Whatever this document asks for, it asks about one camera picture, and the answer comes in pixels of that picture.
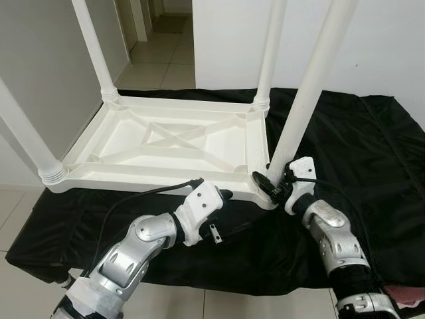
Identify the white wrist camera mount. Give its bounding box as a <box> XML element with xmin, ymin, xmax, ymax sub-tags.
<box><xmin>174</xmin><ymin>179</ymin><xmax>223</xmax><ymax>247</ymax></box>
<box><xmin>284</xmin><ymin>156</ymin><xmax>318</xmax><ymax>215</ymax></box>

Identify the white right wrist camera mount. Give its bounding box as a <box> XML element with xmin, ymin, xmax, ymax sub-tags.
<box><xmin>284</xmin><ymin>156</ymin><xmax>318</xmax><ymax>215</ymax></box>

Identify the cream plastic table top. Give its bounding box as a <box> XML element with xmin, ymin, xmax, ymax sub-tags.
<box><xmin>46</xmin><ymin>95</ymin><xmax>281</xmax><ymax>211</ymax></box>

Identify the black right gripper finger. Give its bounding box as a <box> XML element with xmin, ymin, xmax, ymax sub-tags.
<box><xmin>252</xmin><ymin>171</ymin><xmax>275</xmax><ymax>198</ymax></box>

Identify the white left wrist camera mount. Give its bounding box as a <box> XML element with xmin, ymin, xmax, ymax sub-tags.
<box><xmin>174</xmin><ymin>179</ymin><xmax>223</xmax><ymax>247</ymax></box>

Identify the white plastic table leg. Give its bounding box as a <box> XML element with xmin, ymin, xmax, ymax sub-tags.
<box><xmin>71</xmin><ymin>0</ymin><xmax>122</xmax><ymax>104</ymax></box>
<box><xmin>0</xmin><ymin>76</ymin><xmax>68</xmax><ymax>185</ymax></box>
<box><xmin>252</xmin><ymin>0</ymin><xmax>288</xmax><ymax>112</ymax></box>
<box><xmin>266</xmin><ymin>0</ymin><xmax>359</xmax><ymax>187</ymax></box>

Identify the black cloth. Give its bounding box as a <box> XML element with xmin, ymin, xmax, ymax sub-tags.
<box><xmin>5</xmin><ymin>88</ymin><xmax>425</xmax><ymax>296</ymax></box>

